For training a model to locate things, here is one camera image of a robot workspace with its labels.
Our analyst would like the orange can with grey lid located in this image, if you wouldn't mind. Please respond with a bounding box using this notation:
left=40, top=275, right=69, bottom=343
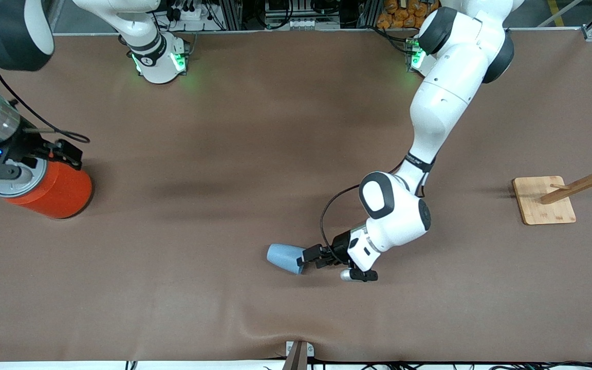
left=0, top=159, right=93, bottom=220

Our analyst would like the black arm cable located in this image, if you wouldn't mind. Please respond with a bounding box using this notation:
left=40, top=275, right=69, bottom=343
left=0, top=69, right=91, bottom=144
left=320, top=184, right=363, bottom=257

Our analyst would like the black equipment rack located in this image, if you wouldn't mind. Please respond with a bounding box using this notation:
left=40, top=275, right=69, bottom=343
left=214, top=0, right=379, bottom=30

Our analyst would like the light blue plastic cup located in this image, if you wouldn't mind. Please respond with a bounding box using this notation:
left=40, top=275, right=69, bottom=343
left=267, top=244, right=307, bottom=275

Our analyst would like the wooden cup rack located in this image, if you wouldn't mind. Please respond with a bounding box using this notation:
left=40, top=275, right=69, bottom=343
left=512, top=141, right=592, bottom=226

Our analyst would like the brown wooden bar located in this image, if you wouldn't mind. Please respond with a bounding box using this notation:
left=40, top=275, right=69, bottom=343
left=282, top=342, right=309, bottom=370

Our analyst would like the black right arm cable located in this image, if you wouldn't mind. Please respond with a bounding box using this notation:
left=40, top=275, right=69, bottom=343
left=0, top=69, right=91, bottom=144

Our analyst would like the white power strip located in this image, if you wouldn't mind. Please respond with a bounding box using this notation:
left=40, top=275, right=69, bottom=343
left=172, top=4, right=209, bottom=21

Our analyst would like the brown table mat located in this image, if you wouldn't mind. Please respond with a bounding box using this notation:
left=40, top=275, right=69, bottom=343
left=0, top=28, right=592, bottom=363

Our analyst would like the long white socket strip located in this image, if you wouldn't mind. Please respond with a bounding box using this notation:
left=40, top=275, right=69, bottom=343
left=264, top=18, right=341, bottom=30

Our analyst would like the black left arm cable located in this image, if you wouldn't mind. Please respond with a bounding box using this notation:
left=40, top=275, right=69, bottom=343
left=320, top=184, right=363, bottom=257

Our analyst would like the orange snack bag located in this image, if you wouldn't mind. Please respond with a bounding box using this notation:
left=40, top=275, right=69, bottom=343
left=377, top=0, right=438, bottom=29

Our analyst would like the grey metal bracket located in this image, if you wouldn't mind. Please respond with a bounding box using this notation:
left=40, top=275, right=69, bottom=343
left=286, top=341, right=315, bottom=358

